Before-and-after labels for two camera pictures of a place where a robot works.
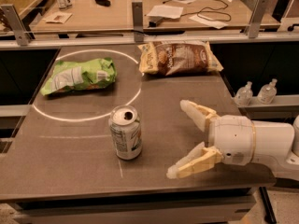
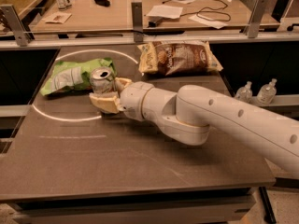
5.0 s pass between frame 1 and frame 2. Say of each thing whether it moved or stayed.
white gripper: moved
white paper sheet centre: stayed
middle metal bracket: stayed
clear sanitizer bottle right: stayed
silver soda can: moved
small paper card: stayed
